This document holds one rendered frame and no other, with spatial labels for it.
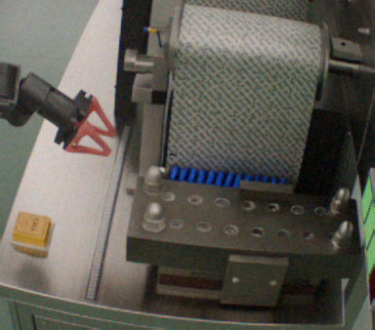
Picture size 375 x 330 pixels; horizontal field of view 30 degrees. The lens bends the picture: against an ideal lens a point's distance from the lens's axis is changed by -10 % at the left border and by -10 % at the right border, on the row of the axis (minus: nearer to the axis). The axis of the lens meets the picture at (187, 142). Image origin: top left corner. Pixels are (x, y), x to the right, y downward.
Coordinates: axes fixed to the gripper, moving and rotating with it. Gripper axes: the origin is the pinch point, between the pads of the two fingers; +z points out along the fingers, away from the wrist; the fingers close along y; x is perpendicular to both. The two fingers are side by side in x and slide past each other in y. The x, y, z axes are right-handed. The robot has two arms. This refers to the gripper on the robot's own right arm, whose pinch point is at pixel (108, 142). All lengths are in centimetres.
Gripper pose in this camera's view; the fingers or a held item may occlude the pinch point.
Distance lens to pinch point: 133.7
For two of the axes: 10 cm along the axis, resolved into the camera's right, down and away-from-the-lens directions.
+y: -0.6, 5.5, -8.3
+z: 8.0, 5.2, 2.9
